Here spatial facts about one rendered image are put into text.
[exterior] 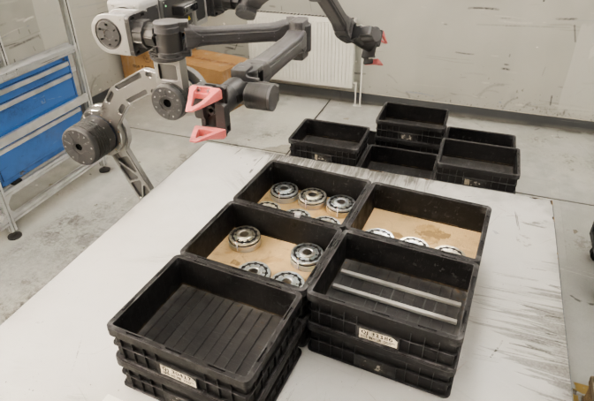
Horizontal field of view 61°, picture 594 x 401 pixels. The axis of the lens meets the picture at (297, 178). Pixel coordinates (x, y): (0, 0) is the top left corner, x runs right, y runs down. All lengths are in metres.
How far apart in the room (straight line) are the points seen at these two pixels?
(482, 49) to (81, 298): 3.61
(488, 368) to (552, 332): 0.26
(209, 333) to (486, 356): 0.77
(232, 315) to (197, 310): 0.10
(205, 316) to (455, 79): 3.55
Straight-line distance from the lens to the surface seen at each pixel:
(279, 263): 1.58
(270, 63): 1.24
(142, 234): 2.00
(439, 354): 1.35
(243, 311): 1.45
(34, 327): 1.77
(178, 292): 1.53
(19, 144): 3.36
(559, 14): 4.45
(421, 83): 4.63
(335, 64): 4.62
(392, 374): 1.45
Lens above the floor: 1.87
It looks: 31 degrees down
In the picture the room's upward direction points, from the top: 1 degrees counter-clockwise
